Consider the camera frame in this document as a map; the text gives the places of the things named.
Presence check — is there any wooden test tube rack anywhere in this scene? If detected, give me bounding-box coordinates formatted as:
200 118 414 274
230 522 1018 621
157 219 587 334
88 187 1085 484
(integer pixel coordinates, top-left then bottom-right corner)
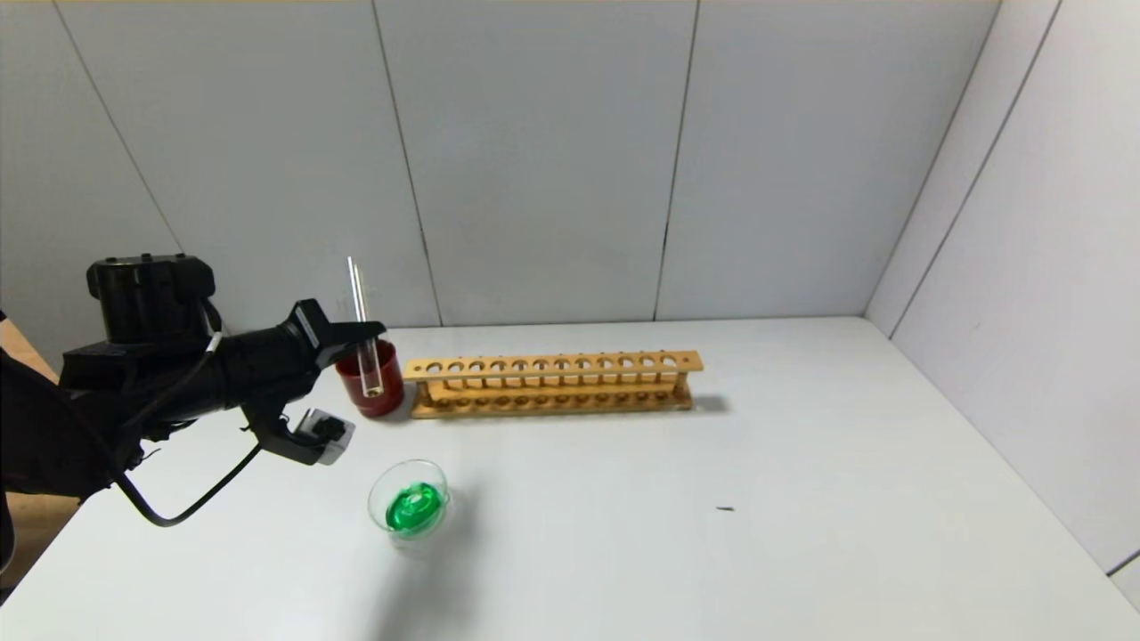
403 350 704 419

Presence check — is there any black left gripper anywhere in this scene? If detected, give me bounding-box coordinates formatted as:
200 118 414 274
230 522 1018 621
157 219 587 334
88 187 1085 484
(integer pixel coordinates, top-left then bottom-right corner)
219 298 387 419

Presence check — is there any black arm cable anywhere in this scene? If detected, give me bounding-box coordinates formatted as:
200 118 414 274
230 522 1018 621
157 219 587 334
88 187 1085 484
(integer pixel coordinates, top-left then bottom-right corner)
111 443 265 528

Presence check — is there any dark red plastic cup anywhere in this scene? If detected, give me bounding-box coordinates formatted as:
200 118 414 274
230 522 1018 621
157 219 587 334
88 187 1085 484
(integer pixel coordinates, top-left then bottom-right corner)
336 339 406 418

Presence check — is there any clear glass dish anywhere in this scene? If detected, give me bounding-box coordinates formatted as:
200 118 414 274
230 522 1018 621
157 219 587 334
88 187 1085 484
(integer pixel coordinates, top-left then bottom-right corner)
368 458 466 554

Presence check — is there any test tube with yellow pigment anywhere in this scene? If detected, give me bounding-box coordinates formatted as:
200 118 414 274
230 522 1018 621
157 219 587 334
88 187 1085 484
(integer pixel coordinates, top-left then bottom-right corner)
346 256 386 399

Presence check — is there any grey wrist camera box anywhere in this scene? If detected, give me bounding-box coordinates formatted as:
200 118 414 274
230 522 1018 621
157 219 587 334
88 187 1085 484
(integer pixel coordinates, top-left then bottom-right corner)
296 409 355 467

